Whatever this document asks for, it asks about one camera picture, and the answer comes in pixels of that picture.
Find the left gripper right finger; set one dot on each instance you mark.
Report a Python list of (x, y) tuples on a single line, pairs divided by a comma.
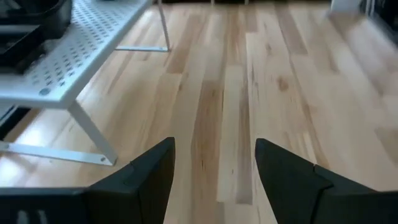
[(298, 193)]

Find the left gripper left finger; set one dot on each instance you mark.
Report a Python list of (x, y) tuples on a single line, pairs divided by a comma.
[(124, 196)]

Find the black wavy square mini plate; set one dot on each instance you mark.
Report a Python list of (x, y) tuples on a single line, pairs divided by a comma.
[(56, 18)]

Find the white perforated metal shelf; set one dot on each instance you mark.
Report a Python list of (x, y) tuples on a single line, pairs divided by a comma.
[(87, 40)]

